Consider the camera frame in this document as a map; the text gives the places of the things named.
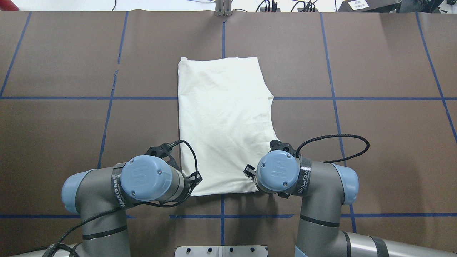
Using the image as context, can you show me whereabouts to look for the black box white label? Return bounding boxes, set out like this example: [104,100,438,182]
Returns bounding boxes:
[337,0,402,13]

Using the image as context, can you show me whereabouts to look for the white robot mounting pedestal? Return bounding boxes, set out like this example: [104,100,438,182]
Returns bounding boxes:
[174,245,269,257]

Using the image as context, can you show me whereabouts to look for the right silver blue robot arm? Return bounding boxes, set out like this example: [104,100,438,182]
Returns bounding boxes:
[243,150,456,257]

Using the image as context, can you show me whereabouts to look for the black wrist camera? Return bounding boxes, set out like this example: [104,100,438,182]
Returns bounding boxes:
[145,141,181,170]
[270,140,297,157]

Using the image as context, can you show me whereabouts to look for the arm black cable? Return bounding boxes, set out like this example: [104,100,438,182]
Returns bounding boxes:
[43,139,199,257]
[296,134,370,164]

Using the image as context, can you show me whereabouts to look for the aluminium frame post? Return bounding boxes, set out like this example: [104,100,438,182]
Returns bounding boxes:
[214,0,233,17]

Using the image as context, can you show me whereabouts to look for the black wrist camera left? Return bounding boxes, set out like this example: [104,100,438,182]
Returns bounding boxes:
[145,141,181,170]

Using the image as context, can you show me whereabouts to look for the cream long-sleeve cat shirt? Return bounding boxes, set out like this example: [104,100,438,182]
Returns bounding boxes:
[178,57,277,197]

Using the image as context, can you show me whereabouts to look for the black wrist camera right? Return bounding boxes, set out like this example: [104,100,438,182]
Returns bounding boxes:
[270,140,297,157]

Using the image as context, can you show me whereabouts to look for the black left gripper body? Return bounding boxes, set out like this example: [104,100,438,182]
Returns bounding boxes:
[183,171,203,195]

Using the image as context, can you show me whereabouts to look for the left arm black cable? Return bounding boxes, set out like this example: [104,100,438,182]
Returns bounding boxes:
[43,139,199,257]

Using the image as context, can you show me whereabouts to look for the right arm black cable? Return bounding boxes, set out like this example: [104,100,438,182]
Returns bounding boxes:
[296,134,370,164]

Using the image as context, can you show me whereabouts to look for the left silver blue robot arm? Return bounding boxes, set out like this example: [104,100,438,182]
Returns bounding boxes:
[44,155,202,257]

